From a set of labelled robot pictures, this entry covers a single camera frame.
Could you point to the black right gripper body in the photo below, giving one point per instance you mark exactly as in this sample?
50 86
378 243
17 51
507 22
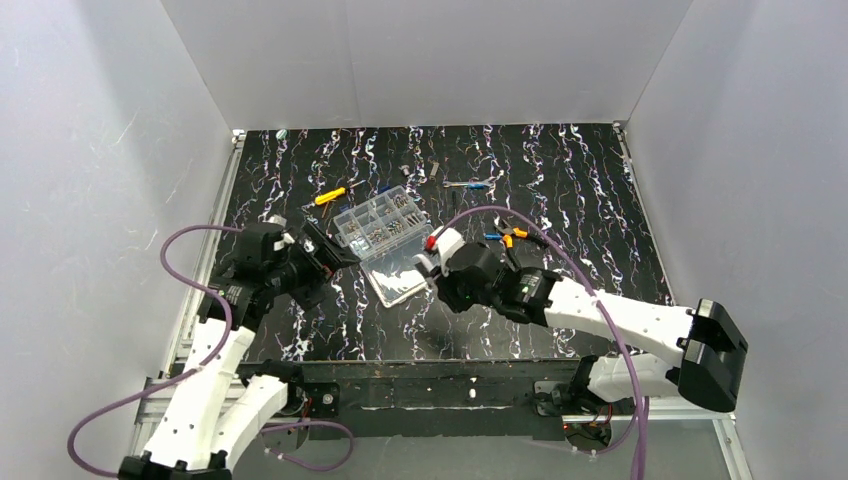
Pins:
444 285

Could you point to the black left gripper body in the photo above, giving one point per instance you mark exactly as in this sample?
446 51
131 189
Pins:
317 255

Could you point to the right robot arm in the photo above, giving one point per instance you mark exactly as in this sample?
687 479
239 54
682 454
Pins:
697 353

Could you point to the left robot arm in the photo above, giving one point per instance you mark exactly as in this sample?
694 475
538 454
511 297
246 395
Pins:
198 437

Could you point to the orange black pliers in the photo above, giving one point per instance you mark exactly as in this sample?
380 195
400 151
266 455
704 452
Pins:
507 235

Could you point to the clear plastic organizer box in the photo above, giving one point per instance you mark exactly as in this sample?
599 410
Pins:
386 232

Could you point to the blue silver wrench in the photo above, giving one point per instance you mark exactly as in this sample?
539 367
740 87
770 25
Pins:
472 185

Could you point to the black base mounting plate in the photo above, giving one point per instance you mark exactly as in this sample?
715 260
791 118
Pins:
436 398

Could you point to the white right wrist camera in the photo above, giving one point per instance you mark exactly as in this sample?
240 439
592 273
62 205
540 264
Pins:
440 246

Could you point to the yellow handled screwdriver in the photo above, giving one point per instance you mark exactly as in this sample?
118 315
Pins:
330 196

